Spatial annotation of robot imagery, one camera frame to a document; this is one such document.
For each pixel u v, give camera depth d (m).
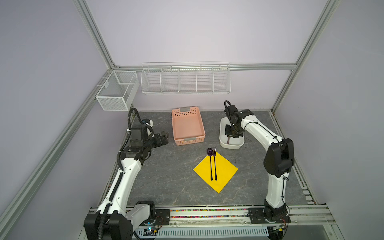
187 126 1.15
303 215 0.77
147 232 0.73
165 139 0.71
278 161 0.52
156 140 0.70
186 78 1.01
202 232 1.14
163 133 0.72
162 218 0.74
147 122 0.72
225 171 0.89
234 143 1.01
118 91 1.02
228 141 1.02
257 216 0.74
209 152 0.96
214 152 0.96
